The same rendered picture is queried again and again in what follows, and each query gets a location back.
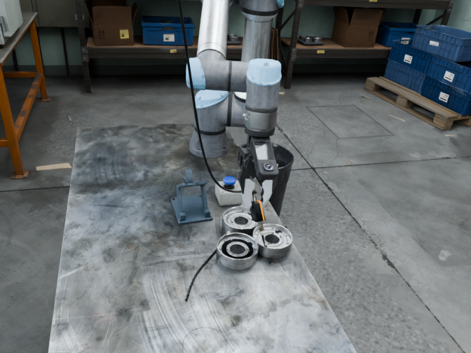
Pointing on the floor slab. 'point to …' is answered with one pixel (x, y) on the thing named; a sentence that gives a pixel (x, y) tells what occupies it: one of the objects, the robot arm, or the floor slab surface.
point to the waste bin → (281, 154)
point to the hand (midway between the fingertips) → (256, 206)
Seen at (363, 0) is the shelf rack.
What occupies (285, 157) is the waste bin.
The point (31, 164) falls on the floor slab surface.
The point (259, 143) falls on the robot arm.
